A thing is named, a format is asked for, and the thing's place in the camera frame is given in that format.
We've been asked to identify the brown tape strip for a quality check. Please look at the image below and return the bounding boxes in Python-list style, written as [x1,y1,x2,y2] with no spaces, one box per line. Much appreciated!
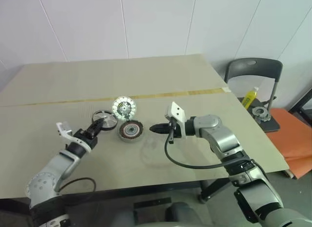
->
[0,87,231,108]

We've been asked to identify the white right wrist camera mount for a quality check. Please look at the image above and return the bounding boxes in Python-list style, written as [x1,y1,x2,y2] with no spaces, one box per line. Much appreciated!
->
[164,102,188,140]

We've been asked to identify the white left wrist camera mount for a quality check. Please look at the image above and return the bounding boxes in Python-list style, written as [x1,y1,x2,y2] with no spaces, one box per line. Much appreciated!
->
[56,122,92,153]

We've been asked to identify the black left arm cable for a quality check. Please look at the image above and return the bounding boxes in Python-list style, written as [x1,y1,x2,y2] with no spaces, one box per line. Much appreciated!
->
[58,177,96,196]

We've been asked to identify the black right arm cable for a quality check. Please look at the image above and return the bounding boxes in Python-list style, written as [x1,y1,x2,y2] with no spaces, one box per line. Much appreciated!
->
[164,133,254,168]

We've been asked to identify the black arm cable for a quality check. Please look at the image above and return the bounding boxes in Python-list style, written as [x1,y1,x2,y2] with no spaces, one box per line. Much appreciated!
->
[58,177,96,196]
[164,133,254,168]

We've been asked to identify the grey motor housing copper windings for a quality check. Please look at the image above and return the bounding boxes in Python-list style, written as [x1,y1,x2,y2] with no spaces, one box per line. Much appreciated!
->
[118,120,145,143]

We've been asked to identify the grey metal ring part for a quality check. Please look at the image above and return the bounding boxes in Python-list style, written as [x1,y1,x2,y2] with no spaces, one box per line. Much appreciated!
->
[252,106,273,123]

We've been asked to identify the black table frame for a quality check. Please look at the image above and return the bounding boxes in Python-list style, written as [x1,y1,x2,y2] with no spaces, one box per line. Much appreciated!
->
[0,174,232,208]

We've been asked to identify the orange mat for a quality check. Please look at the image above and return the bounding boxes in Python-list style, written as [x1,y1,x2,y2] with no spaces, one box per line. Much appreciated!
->
[264,107,312,180]

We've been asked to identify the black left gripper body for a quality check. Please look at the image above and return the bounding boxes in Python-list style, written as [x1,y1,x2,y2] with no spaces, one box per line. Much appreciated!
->
[73,129,98,150]

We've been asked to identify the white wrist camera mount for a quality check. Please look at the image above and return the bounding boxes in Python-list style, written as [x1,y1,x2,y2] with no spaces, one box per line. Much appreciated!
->
[56,122,92,153]
[164,102,188,140]

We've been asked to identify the silver round motor lid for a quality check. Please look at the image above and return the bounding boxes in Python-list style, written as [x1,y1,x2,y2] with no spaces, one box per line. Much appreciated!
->
[111,96,137,122]

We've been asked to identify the black spoked rotor ring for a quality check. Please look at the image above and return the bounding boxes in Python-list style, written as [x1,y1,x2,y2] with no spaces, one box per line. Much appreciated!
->
[92,109,117,131]

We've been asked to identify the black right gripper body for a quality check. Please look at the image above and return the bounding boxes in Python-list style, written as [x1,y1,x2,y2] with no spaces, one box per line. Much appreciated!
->
[167,118,182,139]

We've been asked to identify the black metal frame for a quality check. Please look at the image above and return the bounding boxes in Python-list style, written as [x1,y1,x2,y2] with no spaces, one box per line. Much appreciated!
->
[289,86,312,126]

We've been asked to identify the yellow drink bottle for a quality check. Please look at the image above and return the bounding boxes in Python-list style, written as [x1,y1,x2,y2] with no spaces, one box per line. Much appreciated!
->
[242,86,259,110]

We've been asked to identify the grey folding chair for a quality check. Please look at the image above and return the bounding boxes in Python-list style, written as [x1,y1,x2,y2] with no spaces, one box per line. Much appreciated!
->
[224,57,285,134]

